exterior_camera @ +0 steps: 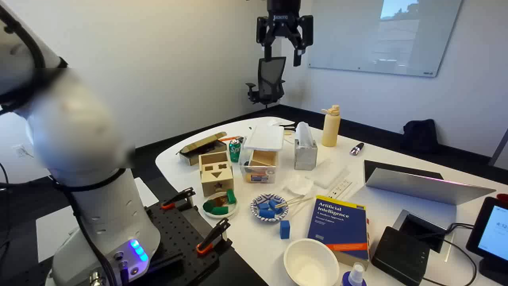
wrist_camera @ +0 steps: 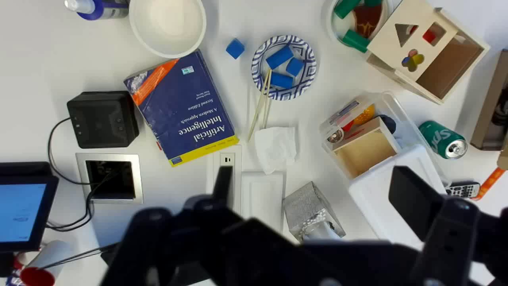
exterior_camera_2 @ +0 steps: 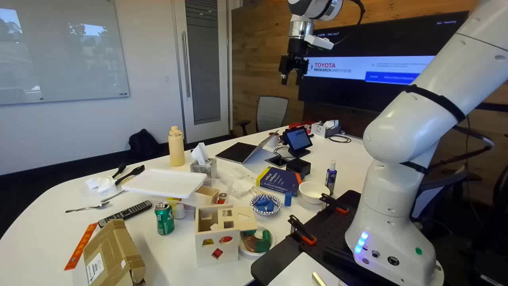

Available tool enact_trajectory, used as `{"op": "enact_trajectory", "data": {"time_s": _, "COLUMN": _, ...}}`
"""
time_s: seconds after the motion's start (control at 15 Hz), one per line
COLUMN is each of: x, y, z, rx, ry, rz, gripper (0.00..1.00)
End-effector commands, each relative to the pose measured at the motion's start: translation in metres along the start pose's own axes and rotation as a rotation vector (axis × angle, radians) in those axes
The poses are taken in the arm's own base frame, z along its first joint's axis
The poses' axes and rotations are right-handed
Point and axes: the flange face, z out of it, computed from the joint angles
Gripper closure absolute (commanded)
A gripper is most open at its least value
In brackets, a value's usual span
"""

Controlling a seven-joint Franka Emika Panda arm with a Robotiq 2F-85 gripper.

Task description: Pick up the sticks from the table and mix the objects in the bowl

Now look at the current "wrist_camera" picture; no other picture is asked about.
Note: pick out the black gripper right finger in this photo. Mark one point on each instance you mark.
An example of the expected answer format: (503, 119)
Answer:
(455, 233)

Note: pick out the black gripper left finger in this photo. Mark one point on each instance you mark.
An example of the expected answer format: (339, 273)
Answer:
(158, 244)

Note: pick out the cream chopstick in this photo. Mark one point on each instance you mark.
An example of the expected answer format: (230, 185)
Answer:
(261, 104)
(268, 101)

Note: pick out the white empty bowl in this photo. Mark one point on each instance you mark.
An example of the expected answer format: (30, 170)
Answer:
(169, 28)

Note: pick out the blue patterned paper bowl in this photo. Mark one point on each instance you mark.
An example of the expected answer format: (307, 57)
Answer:
(291, 61)

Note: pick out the table power outlet panel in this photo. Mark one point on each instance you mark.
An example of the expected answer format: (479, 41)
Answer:
(112, 179)

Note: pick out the green soda can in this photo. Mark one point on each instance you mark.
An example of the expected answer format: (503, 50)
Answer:
(445, 142)

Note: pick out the brown flat case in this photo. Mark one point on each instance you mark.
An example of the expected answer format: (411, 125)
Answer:
(491, 127)

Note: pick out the white flat box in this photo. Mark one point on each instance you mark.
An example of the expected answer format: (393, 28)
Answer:
(261, 197)

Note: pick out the clear plastic organizer box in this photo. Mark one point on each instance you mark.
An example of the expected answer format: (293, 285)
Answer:
(366, 133)

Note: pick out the black square box device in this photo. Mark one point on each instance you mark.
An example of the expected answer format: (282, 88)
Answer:
(104, 120)

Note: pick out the black tablet screen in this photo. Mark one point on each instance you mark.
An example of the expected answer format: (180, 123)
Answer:
(26, 198)

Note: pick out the blue artificial intelligence textbook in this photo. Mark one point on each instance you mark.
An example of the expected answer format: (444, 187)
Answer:
(184, 109)

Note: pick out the wooden shape sorter box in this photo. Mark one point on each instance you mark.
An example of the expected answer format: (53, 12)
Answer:
(425, 50)

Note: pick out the loose blue cube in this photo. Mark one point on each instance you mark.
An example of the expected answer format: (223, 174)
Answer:
(236, 49)

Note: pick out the white plate with blocks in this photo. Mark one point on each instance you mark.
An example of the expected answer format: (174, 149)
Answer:
(355, 23)

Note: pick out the white bottle blue label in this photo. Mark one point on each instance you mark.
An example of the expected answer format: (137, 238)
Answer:
(96, 11)

